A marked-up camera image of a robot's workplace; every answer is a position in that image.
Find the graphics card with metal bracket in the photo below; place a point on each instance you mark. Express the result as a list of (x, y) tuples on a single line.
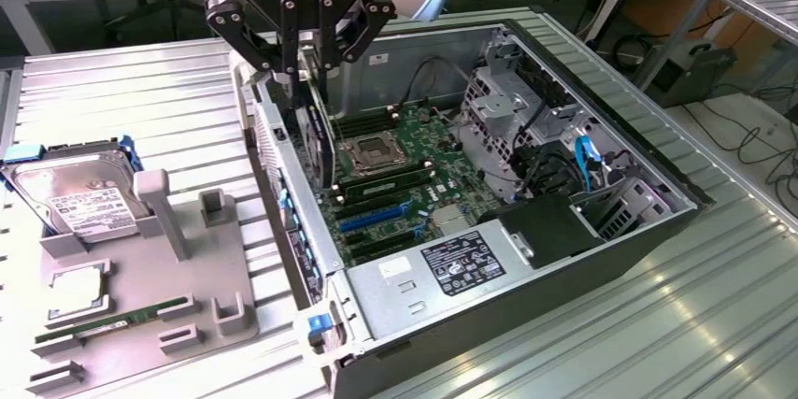
[(315, 146)]

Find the green RAM stick in slot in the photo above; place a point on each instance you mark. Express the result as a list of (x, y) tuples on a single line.
[(380, 188)]

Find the silver hard disk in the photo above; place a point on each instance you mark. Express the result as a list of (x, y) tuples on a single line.
[(81, 198)]

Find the grey power supply unit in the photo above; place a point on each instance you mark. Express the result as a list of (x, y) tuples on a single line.
[(399, 296)]

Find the blue expansion slot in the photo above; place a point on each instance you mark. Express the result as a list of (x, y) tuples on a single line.
[(367, 219)]

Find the silver CPU chip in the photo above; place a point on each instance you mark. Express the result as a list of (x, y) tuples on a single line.
[(75, 291)]

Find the hard drive with blue caddy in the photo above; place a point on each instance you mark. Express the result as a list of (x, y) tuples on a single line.
[(24, 154)]

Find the black plastic shroud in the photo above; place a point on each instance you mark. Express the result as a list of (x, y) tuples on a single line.
[(542, 231)]

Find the metal frame table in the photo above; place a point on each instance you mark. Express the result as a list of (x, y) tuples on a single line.
[(760, 2)]

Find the green motherboard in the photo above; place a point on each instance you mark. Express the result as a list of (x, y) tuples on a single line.
[(436, 156)]

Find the black box on floor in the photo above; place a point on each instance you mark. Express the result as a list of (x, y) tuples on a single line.
[(686, 72)]

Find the grey parts rack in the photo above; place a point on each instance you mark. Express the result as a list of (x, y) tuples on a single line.
[(137, 287)]

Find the metal disk bay cage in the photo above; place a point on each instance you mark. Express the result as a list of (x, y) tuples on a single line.
[(495, 151)]

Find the blue case latch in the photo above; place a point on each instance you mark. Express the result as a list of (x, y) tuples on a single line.
[(317, 323)]

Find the open black PC case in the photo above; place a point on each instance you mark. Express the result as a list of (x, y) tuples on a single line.
[(499, 324)]

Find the CPU socket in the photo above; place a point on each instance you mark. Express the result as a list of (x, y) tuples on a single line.
[(371, 153)]

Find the silver chipset heatsink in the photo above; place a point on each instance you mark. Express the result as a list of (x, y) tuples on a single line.
[(450, 221)]

